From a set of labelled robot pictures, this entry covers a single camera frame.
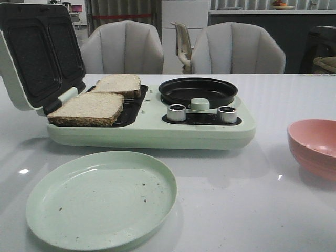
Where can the white bread slice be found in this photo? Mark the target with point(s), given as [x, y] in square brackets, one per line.
[91, 109]
[129, 85]

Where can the mint green sandwich maker lid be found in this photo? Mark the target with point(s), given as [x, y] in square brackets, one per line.
[41, 63]

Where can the pink bowl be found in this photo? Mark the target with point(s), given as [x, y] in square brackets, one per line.
[312, 144]

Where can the mint green breakfast maker base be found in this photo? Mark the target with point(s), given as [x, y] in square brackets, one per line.
[150, 131]

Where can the left silver control knob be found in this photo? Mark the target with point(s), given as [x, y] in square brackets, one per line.
[176, 112]

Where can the silver control knob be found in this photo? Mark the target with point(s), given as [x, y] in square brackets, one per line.
[226, 114]
[176, 112]

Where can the right silver control knob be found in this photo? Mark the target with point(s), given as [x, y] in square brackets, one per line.
[226, 114]

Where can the black round frying pan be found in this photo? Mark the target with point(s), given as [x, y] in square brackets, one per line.
[183, 90]

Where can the beige office chair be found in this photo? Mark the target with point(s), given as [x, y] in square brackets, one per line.
[183, 47]

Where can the left grey upholstered chair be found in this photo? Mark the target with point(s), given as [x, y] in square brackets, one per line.
[123, 47]

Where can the grey upholstered chair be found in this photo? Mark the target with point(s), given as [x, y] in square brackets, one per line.
[236, 48]
[123, 47]

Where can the mint green round plate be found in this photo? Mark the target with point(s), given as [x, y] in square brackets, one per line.
[107, 200]

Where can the right grey upholstered chair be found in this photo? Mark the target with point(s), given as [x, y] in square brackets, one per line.
[236, 48]

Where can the white cabinet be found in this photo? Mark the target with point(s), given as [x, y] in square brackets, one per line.
[194, 14]

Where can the fruit bowl on counter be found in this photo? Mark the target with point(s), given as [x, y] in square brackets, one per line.
[280, 5]

